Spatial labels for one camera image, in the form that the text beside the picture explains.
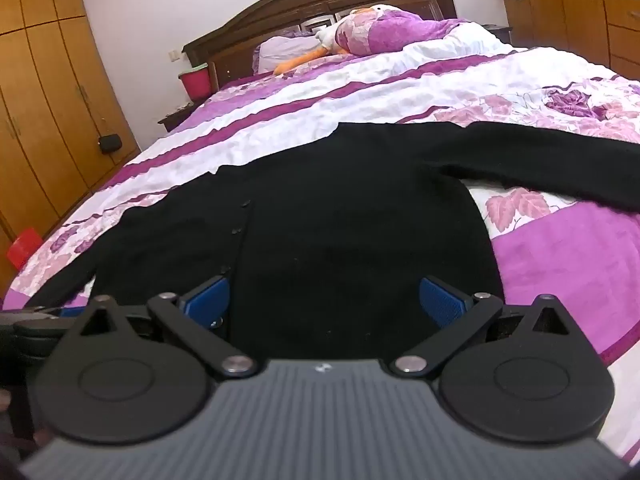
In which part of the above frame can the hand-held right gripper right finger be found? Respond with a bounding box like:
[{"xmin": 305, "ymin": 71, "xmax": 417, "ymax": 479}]
[{"xmin": 390, "ymin": 276, "xmax": 576, "ymax": 378}]

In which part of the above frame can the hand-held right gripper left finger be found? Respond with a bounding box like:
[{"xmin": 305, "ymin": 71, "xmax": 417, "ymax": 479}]
[{"xmin": 70, "ymin": 276, "xmax": 258, "ymax": 377}]

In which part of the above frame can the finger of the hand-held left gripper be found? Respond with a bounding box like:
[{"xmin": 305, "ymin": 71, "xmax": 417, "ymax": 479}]
[{"xmin": 47, "ymin": 305, "xmax": 93, "ymax": 322}]

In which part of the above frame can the black cardigan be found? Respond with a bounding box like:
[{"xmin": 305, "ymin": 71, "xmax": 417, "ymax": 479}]
[{"xmin": 27, "ymin": 121, "xmax": 640, "ymax": 356}]

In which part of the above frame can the red box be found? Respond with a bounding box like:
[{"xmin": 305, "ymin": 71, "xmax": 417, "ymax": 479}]
[{"xmin": 6, "ymin": 227, "xmax": 43, "ymax": 271}]

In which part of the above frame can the dark wooden nightstand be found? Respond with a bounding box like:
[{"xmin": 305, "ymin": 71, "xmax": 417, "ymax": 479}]
[
  {"xmin": 157, "ymin": 100, "xmax": 201, "ymax": 133},
  {"xmin": 482, "ymin": 25, "xmax": 514, "ymax": 46}
]

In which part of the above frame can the wooden wardrobe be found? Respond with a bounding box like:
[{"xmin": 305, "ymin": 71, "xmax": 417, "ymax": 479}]
[{"xmin": 0, "ymin": 0, "xmax": 142, "ymax": 296}]

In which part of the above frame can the red bucket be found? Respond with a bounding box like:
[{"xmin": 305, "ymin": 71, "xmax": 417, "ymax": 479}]
[{"xmin": 179, "ymin": 63, "xmax": 211, "ymax": 101}]

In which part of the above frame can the purple white floral blanket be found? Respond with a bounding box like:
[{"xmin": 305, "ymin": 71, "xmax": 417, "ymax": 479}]
[{"xmin": 0, "ymin": 19, "xmax": 640, "ymax": 466}]

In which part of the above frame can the light purple pillow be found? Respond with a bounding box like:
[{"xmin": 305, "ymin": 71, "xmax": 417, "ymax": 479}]
[{"xmin": 256, "ymin": 35, "xmax": 321, "ymax": 75}]

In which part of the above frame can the folded purple floral quilt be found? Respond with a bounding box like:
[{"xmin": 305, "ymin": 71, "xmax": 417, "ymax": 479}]
[{"xmin": 325, "ymin": 10, "xmax": 476, "ymax": 58}]

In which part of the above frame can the white orange plush duck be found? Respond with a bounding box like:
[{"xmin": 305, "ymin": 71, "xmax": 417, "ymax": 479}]
[{"xmin": 272, "ymin": 4, "xmax": 401, "ymax": 77}]

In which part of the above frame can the dark wooden headboard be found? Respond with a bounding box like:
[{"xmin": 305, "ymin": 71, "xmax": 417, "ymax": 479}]
[{"xmin": 181, "ymin": 0, "xmax": 458, "ymax": 92}]

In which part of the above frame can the wooden dresser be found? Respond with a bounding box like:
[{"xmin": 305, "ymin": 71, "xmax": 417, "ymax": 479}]
[{"xmin": 502, "ymin": 0, "xmax": 640, "ymax": 81}]

